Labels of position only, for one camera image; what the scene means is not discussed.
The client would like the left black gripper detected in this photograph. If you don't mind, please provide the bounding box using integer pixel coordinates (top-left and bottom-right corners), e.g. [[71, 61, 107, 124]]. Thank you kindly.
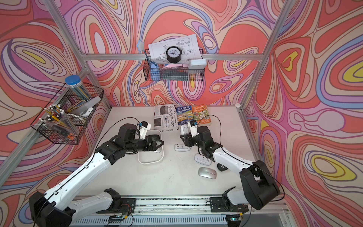
[[124, 136, 164, 153]]

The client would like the white mouse upside-down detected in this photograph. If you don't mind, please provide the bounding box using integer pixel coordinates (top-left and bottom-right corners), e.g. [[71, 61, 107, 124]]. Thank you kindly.
[[174, 144, 191, 152], [181, 124, 191, 136], [194, 154, 212, 166]]

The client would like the white mouse top upside-down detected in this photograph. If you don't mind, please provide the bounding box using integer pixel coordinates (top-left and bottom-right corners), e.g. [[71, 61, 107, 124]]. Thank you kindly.
[[181, 124, 191, 136]]

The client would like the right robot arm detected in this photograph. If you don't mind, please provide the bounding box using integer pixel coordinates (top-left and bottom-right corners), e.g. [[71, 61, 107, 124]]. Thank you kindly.
[[180, 125, 280, 210]]

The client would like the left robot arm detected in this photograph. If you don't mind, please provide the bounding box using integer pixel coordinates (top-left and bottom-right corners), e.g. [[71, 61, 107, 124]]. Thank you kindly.
[[29, 121, 164, 227]]

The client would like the white storage box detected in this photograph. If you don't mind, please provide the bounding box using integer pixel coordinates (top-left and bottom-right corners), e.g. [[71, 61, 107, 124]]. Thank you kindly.
[[137, 130, 164, 166]]

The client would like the silver mouse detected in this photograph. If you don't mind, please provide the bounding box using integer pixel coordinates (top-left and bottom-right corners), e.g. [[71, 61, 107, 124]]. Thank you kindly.
[[198, 167, 217, 179]]

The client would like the small black mouse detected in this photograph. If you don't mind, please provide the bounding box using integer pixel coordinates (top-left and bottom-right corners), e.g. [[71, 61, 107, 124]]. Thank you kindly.
[[217, 163, 228, 172]]

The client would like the blue treehouse book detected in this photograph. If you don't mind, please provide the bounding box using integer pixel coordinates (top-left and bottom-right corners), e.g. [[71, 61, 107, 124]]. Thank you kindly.
[[176, 106, 194, 126]]

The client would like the newspaper print book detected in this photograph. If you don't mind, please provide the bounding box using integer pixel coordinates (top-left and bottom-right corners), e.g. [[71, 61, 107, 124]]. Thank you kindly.
[[154, 104, 179, 132]]

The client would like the orange treehouse book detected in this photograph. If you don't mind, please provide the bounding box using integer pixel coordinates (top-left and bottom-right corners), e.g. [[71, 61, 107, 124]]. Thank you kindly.
[[192, 105, 211, 125]]

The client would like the white device in basket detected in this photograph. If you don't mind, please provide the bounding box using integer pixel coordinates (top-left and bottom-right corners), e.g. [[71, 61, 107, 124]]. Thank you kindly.
[[188, 59, 207, 70]]

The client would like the black round clock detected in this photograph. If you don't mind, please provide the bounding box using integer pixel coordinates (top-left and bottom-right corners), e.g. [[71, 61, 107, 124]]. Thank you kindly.
[[166, 46, 182, 64]]

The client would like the white paper sheet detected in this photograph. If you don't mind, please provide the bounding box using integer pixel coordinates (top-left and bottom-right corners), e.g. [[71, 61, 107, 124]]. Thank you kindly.
[[148, 35, 202, 64]]

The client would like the blue lid pencil jar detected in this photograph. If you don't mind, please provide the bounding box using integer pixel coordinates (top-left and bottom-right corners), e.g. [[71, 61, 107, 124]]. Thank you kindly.
[[65, 75, 92, 101]]

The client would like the clear pen cup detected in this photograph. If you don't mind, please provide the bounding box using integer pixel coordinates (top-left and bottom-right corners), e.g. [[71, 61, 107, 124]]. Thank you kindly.
[[41, 104, 79, 137]]

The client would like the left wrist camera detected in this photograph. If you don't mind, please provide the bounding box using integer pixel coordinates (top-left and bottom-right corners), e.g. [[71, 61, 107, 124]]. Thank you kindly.
[[139, 121, 151, 140]]

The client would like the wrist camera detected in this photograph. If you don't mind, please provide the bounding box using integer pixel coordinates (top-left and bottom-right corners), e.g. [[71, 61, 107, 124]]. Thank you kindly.
[[139, 121, 151, 140], [188, 120, 198, 138]]

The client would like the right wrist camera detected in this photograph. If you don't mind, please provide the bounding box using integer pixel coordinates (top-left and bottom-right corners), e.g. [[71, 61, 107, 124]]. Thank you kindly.
[[188, 120, 198, 138]]

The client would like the back wire basket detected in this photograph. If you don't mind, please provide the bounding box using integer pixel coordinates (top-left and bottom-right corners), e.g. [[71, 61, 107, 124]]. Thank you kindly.
[[143, 49, 205, 82]]

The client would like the wire basket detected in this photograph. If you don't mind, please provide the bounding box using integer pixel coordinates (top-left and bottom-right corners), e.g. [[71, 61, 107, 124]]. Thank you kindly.
[[30, 86, 99, 145], [143, 49, 205, 82]]

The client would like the left wire basket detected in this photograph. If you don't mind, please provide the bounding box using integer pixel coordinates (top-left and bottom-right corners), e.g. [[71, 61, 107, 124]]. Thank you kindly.
[[30, 86, 99, 145]]

